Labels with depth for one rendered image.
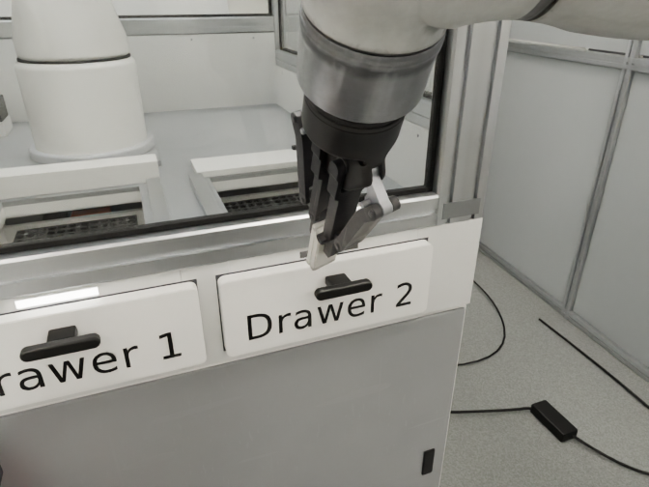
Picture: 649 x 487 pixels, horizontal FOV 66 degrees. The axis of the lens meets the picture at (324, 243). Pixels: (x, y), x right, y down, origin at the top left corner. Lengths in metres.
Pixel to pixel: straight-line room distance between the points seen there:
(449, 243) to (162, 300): 0.39
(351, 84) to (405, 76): 0.03
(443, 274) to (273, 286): 0.26
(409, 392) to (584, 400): 1.19
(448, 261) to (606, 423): 1.26
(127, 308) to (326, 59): 0.39
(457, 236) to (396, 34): 0.48
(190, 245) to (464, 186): 0.37
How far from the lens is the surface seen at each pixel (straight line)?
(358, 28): 0.29
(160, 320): 0.62
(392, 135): 0.37
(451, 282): 0.77
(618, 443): 1.88
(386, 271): 0.68
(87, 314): 0.61
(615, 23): 0.33
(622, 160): 2.08
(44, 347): 0.59
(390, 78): 0.31
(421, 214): 0.69
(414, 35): 0.30
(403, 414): 0.89
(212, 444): 0.78
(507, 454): 1.72
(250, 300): 0.62
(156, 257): 0.60
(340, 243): 0.46
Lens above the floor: 1.23
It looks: 26 degrees down
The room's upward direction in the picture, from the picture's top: straight up
